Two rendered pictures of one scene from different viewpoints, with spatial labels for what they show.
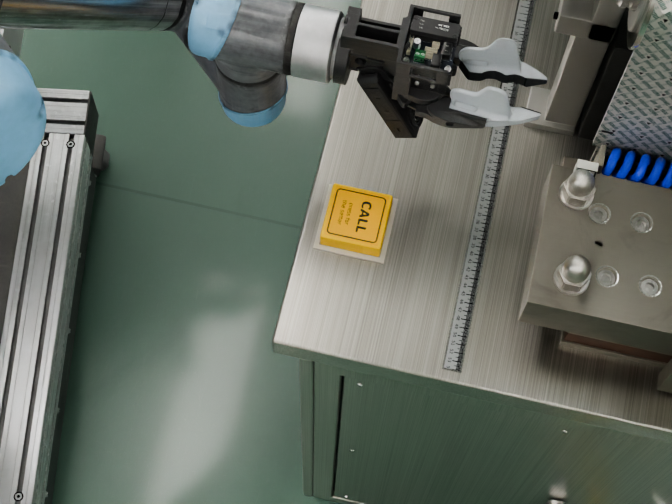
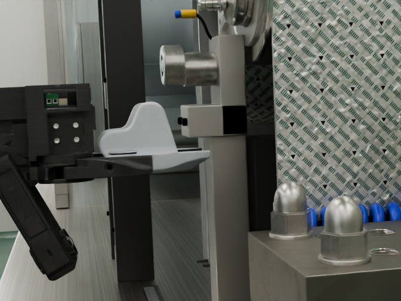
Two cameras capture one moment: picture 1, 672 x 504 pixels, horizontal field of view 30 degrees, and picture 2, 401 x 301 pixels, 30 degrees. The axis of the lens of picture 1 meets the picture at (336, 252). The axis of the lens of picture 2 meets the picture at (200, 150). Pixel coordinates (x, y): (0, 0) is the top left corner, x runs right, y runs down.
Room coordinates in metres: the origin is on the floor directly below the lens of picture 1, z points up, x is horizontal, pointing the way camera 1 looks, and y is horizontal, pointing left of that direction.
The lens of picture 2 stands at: (0.02, 0.03, 1.15)
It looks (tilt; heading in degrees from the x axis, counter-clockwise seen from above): 5 degrees down; 340
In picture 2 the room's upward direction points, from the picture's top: 3 degrees counter-clockwise
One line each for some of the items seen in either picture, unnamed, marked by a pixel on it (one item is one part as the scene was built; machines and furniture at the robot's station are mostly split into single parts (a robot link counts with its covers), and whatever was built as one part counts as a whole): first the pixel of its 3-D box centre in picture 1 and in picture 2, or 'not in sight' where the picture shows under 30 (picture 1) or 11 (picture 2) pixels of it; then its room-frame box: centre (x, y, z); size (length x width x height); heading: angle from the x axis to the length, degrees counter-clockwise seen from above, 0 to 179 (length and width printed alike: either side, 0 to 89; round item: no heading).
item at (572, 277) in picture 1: (575, 270); (343, 227); (0.47, -0.24, 1.05); 0.04 x 0.04 x 0.04
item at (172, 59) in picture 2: not in sight; (172, 65); (0.74, -0.21, 1.18); 0.04 x 0.02 x 0.04; 170
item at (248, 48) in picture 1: (246, 30); not in sight; (0.70, 0.10, 1.11); 0.11 x 0.08 x 0.09; 80
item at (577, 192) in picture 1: (580, 185); (290, 208); (0.57, -0.25, 1.05); 0.04 x 0.04 x 0.04
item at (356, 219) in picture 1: (356, 219); not in sight; (0.58, -0.02, 0.91); 0.07 x 0.07 x 0.02; 80
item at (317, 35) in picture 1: (321, 42); not in sight; (0.69, 0.02, 1.11); 0.08 x 0.05 x 0.08; 170
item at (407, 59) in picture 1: (398, 56); (28, 137); (0.67, -0.05, 1.12); 0.12 x 0.08 x 0.09; 80
